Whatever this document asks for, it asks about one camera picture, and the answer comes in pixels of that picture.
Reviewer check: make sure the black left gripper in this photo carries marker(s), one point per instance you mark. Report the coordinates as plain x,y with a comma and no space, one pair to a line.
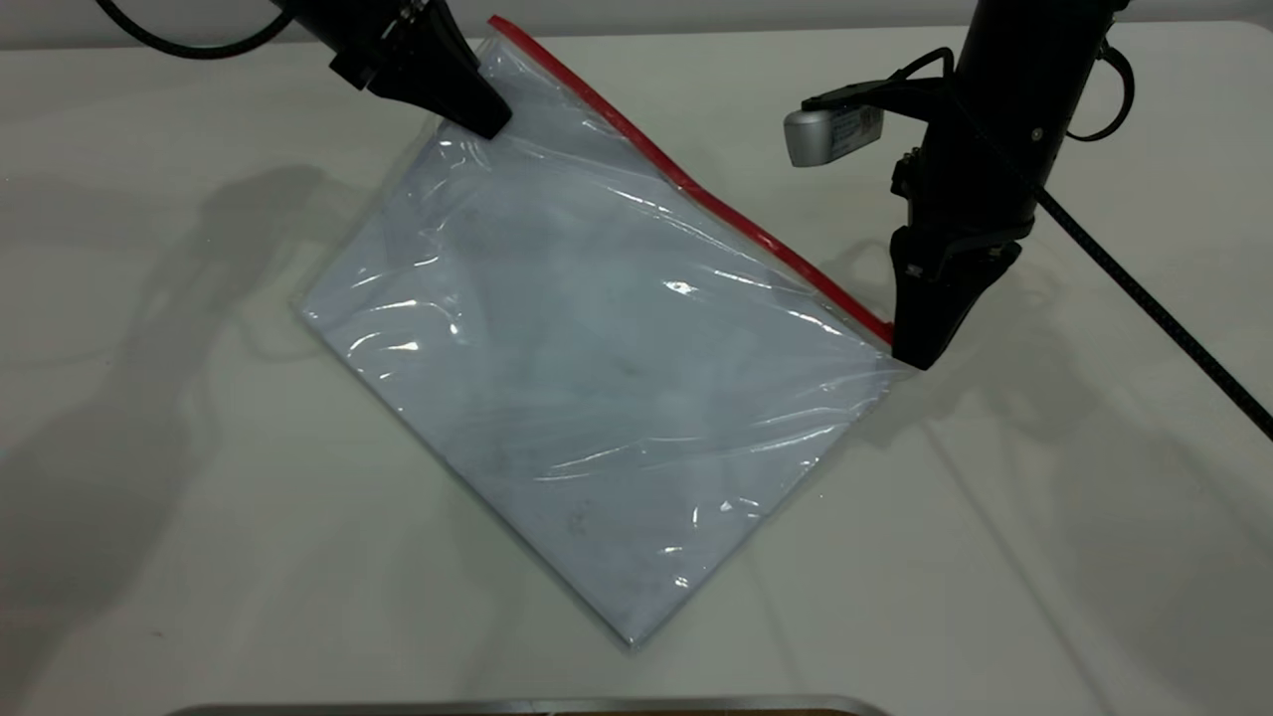
383,35

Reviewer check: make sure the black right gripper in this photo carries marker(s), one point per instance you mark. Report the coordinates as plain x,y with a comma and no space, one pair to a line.
995,149

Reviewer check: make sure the clear plastic bag red zipper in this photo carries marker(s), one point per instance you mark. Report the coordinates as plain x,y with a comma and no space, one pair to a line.
597,348

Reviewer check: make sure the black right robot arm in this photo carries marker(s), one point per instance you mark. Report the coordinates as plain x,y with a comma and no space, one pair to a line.
1044,35

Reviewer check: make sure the white paper sheets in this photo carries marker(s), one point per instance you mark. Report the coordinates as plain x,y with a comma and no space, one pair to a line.
597,378

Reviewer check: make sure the grey metal edge strip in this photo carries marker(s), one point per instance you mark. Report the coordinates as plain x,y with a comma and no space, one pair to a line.
537,707

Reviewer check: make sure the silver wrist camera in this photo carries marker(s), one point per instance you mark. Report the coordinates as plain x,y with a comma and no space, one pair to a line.
830,134

